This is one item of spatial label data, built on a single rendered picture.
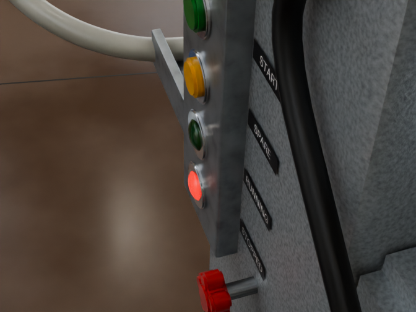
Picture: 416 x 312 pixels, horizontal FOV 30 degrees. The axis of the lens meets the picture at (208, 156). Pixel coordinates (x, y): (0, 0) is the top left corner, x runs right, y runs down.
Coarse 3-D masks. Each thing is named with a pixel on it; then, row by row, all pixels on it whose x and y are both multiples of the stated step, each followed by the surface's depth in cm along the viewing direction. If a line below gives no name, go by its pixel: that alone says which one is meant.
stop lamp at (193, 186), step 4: (192, 172) 56; (192, 176) 56; (188, 180) 57; (192, 180) 56; (196, 180) 56; (188, 184) 57; (192, 184) 56; (196, 184) 56; (192, 188) 56; (196, 188) 56; (192, 192) 56; (196, 192) 56; (196, 196) 56
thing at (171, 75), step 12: (156, 36) 93; (156, 48) 93; (168, 48) 91; (156, 60) 95; (168, 60) 90; (168, 72) 90; (180, 72) 89; (168, 84) 91; (180, 84) 87; (168, 96) 92; (180, 96) 86; (180, 108) 88; (180, 120) 89
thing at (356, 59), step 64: (256, 0) 41; (320, 0) 34; (384, 0) 28; (256, 64) 44; (320, 64) 35; (384, 64) 30; (320, 128) 37; (384, 128) 32; (384, 192) 35; (384, 256) 38
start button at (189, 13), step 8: (184, 0) 46; (192, 0) 45; (200, 0) 44; (184, 8) 46; (192, 8) 45; (200, 8) 44; (192, 16) 45; (200, 16) 45; (192, 24) 46; (200, 24) 45
